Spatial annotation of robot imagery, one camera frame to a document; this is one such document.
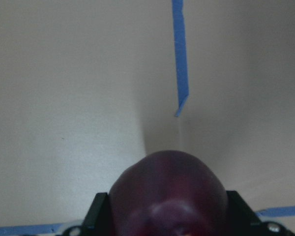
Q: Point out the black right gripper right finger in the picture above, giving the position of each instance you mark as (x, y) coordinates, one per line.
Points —
(240, 214)

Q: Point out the dark red apple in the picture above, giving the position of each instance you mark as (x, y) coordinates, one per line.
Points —
(169, 193)

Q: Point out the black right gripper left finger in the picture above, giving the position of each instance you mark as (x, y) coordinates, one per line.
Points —
(95, 211)

